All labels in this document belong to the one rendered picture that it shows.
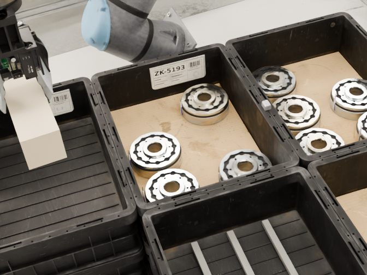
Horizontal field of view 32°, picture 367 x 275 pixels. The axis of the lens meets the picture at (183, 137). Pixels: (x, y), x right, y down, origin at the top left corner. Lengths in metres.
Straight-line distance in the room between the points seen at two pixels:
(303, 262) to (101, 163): 0.45
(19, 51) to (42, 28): 2.34
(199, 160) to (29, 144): 0.42
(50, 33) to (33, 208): 2.05
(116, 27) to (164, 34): 0.14
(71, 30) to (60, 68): 1.44
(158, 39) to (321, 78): 0.40
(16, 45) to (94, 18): 0.57
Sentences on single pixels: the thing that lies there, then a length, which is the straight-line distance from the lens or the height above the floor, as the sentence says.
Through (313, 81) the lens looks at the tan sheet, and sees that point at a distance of 1.47.
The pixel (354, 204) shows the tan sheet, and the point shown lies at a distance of 1.22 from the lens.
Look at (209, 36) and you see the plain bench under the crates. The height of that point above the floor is 0.70.
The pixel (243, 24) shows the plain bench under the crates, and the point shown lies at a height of 0.70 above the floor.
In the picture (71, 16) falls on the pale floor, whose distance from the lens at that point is 3.33.
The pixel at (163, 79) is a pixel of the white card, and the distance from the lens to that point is 1.40.
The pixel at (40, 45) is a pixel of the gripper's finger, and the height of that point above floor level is 1.19.
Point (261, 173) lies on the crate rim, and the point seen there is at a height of 0.93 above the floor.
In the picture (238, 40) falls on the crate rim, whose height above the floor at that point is 0.93.
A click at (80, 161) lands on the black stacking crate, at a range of 1.32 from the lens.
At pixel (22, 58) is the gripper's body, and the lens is 0.96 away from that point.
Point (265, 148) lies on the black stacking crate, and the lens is 1.27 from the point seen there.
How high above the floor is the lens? 1.75
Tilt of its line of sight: 44 degrees down
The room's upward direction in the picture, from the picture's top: 5 degrees counter-clockwise
